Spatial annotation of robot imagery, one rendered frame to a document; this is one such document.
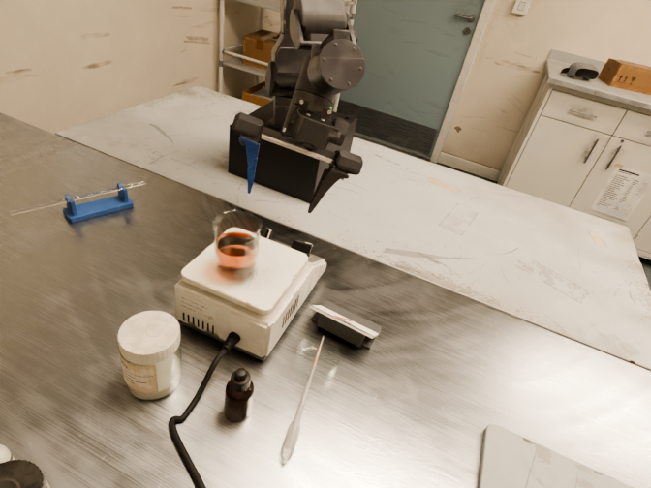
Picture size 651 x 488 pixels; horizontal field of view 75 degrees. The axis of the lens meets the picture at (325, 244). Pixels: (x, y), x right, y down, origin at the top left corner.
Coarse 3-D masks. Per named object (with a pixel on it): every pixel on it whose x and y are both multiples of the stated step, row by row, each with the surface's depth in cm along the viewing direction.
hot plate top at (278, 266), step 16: (208, 256) 52; (272, 256) 54; (288, 256) 55; (304, 256) 55; (192, 272) 49; (208, 272) 50; (272, 272) 52; (288, 272) 52; (208, 288) 48; (224, 288) 48; (240, 288) 48; (256, 288) 49; (272, 288) 49; (288, 288) 50; (240, 304) 47; (256, 304) 47; (272, 304) 47
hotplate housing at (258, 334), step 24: (312, 264) 58; (192, 288) 50; (312, 288) 61; (192, 312) 51; (216, 312) 49; (240, 312) 48; (288, 312) 52; (216, 336) 52; (240, 336) 50; (264, 336) 48
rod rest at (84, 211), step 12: (120, 192) 71; (72, 204) 65; (84, 204) 69; (96, 204) 69; (108, 204) 70; (120, 204) 70; (132, 204) 71; (72, 216) 66; (84, 216) 67; (96, 216) 68
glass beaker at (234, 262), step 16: (224, 224) 48; (240, 224) 49; (256, 224) 48; (224, 240) 45; (240, 240) 45; (256, 240) 46; (224, 256) 46; (240, 256) 46; (256, 256) 48; (224, 272) 48; (240, 272) 48; (256, 272) 50
